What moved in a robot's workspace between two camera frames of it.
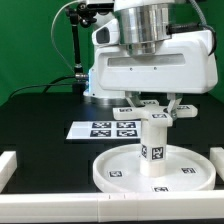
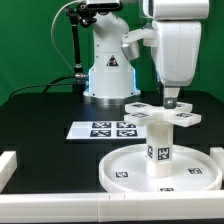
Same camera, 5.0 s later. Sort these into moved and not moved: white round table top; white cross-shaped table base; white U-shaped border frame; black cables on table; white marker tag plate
Moved: white round table top; white cross-shaped table base
Not moved: white U-shaped border frame; black cables on table; white marker tag plate
